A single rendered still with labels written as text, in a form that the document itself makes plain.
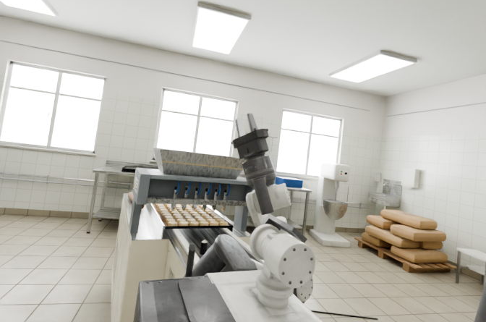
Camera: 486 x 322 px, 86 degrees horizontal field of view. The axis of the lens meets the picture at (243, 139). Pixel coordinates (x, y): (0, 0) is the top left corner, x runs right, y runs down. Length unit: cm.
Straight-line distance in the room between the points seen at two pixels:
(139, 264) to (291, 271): 123
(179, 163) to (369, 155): 520
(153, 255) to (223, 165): 62
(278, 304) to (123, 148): 452
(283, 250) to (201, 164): 121
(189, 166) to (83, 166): 357
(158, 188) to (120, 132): 336
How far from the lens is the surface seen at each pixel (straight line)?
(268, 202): 72
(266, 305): 50
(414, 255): 469
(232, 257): 64
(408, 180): 578
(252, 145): 76
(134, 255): 158
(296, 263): 44
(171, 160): 153
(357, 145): 611
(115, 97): 496
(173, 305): 48
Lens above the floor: 134
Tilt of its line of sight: 3 degrees up
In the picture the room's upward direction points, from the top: 7 degrees clockwise
